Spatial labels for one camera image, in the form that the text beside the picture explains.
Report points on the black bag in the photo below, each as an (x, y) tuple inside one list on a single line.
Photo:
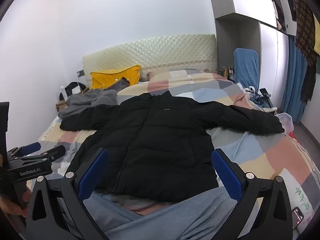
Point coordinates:
[(71, 85)]

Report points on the cardboard box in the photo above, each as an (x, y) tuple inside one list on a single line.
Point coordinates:
[(61, 105)]

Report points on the cream quilted headboard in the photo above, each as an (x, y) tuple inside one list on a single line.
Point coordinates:
[(150, 52)]

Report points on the person's legs in blue pants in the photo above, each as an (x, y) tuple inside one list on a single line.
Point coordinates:
[(162, 220)]

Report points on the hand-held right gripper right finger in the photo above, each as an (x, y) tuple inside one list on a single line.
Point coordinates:
[(226, 172)]

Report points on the white side table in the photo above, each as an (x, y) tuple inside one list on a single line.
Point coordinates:
[(268, 110)]

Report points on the blue cloth covered chair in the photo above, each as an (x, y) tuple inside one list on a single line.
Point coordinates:
[(246, 65)]

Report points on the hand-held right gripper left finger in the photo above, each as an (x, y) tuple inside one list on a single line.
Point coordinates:
[(92, 172)]

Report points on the white plastic bag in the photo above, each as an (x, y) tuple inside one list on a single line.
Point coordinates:
[(287, 122)]

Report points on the person's left hand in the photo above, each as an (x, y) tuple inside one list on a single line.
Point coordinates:
[(10, 206)]

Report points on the blue curtain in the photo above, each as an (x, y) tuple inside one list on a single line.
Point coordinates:
[(295, 80)]

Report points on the pastel checkered blanket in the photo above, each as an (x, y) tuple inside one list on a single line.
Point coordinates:
[(262, 155)]

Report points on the black desk device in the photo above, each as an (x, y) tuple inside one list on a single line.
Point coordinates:
[(264, 92)]

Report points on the yellow pillow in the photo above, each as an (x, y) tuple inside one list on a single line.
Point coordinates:
[(112, 77)]

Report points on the row of small bottles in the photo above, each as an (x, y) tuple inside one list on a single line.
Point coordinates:
[(227, 71)]

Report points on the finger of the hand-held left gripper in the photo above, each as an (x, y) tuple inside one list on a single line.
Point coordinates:
[(56, 151), (32, 146)]

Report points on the grey white wardrobe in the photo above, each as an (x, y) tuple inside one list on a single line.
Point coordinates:
[(240, 5)]

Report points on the wall socket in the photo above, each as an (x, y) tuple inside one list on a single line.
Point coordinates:
[(80, 73)]

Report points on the black puffer jacket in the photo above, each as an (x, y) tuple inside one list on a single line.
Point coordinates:
[(155, 135)]

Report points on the brown patterned scarf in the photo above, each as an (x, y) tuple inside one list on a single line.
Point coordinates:
[(303, 30)]

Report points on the brown plush toy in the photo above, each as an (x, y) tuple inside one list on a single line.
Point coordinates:
[(147, 76)]

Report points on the grey hoodie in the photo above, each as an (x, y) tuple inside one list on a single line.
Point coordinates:
[(92, 100)]

